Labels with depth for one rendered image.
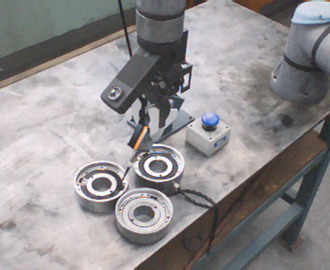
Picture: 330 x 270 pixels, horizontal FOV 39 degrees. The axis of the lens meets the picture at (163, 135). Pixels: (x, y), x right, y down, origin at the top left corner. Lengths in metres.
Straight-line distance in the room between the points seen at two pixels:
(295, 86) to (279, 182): 0.30
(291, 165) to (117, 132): 0.58
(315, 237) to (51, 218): 1.30
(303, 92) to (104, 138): 0.52
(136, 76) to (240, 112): 0.47
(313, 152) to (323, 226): 0.61
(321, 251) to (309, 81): 0.91
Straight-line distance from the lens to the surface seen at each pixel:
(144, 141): 0.85
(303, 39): 1.15
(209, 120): 1.00
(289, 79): 1.21
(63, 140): 1.05
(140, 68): 0.74
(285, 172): 1.39
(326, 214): 2.09
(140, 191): 0.89
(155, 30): 0.71
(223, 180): 0.98
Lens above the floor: 1.51
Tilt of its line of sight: 42 degrees down
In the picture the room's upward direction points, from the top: 4 degrees clockwise
